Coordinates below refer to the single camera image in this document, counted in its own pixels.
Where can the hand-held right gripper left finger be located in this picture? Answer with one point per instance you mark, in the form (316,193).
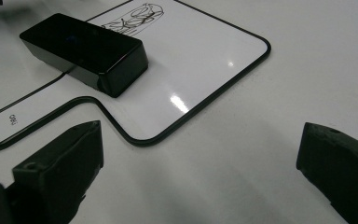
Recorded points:
(59,174)

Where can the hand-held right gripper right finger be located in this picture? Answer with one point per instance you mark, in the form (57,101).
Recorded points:
(341,168)

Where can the black whiteboard eraser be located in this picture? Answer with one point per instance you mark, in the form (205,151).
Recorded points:
(84,46)

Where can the white whiteboard with black rim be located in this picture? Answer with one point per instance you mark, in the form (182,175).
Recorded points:
(199,62)

